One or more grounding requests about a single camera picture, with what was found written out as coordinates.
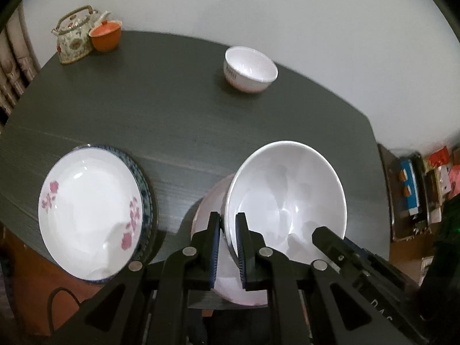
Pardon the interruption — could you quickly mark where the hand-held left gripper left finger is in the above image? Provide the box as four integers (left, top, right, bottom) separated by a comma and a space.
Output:
43, 212, 221, 345

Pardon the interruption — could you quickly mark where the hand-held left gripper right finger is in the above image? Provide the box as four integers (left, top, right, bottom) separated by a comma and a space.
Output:
235, 213, 410, 345

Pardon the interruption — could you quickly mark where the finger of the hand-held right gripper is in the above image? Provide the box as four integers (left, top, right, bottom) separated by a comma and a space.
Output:
311, 225, 364, 271

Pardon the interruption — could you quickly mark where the small white bowl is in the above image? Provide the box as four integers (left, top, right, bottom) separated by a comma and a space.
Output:
223, 46, 278, 95
225, 141, 347, 265

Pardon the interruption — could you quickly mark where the blue floral plate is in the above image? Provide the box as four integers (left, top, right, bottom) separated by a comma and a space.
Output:
74, 144, 150, 265
86, 144, 154, 263

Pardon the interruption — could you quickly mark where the white plate with pink flowers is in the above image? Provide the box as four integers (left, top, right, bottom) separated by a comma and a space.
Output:
38, 147, 143, 281

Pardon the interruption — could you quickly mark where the cardboard box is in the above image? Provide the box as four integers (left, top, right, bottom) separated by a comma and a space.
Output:
378, 144, 447, 242

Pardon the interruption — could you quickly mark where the blue and white box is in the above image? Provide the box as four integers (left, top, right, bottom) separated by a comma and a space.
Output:
398, 158, 423, 217

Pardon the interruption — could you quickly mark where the red packet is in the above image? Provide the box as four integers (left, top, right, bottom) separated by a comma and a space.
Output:
429, 147, 451, 168
448, 164, 460, 199

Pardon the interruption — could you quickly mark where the orange lidded cup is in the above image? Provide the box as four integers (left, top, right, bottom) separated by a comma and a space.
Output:
89, 20, 122, 53

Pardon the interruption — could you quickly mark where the floral ceramic teapot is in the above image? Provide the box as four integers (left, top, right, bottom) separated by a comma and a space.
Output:
51, 5, 112, 65

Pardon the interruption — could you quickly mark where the beige pleated curtain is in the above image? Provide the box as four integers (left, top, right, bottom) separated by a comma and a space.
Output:
0, 7, 40, 116

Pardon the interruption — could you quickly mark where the black cable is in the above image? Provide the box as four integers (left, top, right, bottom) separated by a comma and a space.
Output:
46, 287, 84, 336

